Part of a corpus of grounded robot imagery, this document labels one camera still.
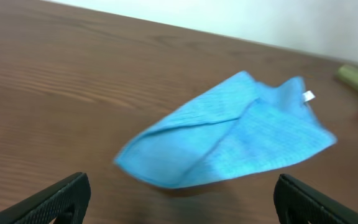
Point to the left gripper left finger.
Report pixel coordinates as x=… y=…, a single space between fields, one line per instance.
x=64 y=202

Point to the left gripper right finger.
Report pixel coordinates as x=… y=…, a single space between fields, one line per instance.
x=298 y=203

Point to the blue microfiber cloth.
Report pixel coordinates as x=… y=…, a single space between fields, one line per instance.
x=237 y=128

